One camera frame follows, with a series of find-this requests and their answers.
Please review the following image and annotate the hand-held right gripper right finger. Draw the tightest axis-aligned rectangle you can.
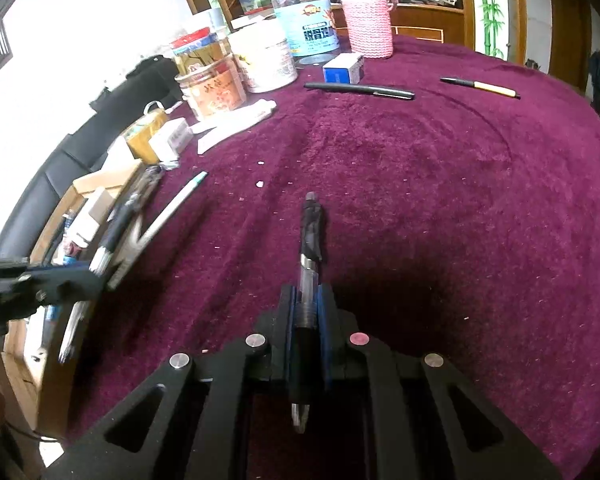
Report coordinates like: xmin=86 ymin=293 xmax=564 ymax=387
xmin=316 ymin=283 xmax=561 ymax=480

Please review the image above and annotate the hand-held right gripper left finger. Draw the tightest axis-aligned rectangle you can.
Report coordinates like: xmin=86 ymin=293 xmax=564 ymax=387
xmin=45 ymin=284 xmax=298 ymax=480

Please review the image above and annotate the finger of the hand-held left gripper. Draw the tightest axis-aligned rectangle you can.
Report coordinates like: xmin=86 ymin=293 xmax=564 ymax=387
xmin=9 ymin=262 xmax=107 ymax=310

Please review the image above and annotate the slim black pen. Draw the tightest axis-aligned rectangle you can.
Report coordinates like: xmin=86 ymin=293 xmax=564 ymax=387
xmin=87 ymin=164 xmax=164 ymax=277

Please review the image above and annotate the clear black gel pen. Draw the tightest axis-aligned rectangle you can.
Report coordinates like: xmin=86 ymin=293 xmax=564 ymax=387
xmin=289 ymin=191 xmax=327 ymax=434

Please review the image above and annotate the cardboard box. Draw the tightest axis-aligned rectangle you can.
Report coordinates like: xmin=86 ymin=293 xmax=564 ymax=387
xmin=2 ymin=159 xmax=153 ymax=440

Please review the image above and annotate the black leather chair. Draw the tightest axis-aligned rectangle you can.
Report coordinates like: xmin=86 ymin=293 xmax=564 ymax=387
xmin=0 ymin=54 xmax=187 ymax=261

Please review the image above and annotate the brown packing tape roll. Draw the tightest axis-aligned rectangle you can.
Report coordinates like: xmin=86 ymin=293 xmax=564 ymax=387
xmin=120 ymin=109 xmax=172 ymax=162

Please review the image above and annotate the purple tablecloth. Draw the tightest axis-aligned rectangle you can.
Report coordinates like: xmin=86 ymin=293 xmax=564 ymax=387
xmin=65 ymin=35 xmax=600 ymax=480

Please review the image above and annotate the strawberry print tube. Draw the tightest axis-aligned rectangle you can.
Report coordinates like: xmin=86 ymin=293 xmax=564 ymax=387
xmin=192 ymin=99 xmax=276 ymax=134

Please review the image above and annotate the black fountain pen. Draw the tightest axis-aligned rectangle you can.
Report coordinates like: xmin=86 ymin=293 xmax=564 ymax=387
xmin=303 ymin=81 xmax=416 ymax=101

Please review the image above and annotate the orange label clear jar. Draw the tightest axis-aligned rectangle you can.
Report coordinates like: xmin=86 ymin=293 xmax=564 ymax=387
xmin=174 ymin=55 xmax=248 ymax=122

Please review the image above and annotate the blue white small box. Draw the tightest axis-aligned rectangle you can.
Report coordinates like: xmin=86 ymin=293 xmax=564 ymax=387
xmin=322 ymin=52 xmax=365 ymax=85

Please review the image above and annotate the white jar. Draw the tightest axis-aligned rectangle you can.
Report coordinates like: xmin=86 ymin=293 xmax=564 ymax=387
xmin=228 ymin=20 xmax=299 ymax=94

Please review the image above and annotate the red lid patterned jar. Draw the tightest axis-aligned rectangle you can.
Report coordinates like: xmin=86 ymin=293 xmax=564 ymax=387
xmin=169 ymin=27 xmax=231 ymax=77

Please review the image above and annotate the yellow black ballpoint pen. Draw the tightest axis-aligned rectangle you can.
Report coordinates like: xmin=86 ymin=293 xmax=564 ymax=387
xmin=439 ymin=76 xmax=522 ymax=100

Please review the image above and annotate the blue label plastic jar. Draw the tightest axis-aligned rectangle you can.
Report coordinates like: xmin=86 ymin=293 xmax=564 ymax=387
xmin=268 ymin=0 xmax=341 ymax=59

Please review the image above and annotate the pink knitted bottle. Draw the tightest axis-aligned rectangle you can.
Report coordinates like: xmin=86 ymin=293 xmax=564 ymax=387
xmin=340 ymin=0 xmax=397 ymax=60

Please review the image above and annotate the wooden cabinet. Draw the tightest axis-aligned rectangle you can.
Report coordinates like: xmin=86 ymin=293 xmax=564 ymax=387
xmin=392 ymin=1 xmax=467 ymax=45

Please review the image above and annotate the bamboo painting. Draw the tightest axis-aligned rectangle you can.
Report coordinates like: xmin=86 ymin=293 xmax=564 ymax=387
xmin=474 ymin=0 xmax=509 ymax=59

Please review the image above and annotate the wooden door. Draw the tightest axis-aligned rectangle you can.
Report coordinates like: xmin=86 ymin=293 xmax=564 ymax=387
xmin=549 ymin=0 xmax=595 ymax=107

